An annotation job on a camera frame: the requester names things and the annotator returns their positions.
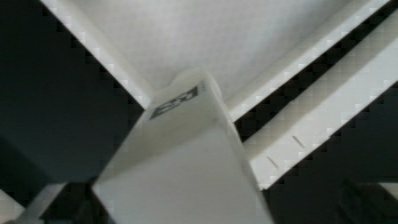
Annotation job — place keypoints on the white front fence wall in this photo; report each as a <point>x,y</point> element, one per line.
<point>327,105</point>

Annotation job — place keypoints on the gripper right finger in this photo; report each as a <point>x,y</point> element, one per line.
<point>368,203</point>

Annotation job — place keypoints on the white left fence piece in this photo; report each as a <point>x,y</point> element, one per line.
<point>10,208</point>

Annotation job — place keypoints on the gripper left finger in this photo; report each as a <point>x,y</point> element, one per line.
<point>65,205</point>

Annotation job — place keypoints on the white desk leg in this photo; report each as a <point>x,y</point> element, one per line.
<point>177,180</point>

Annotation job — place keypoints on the white desk top tray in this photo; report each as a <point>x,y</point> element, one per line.
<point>248,39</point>

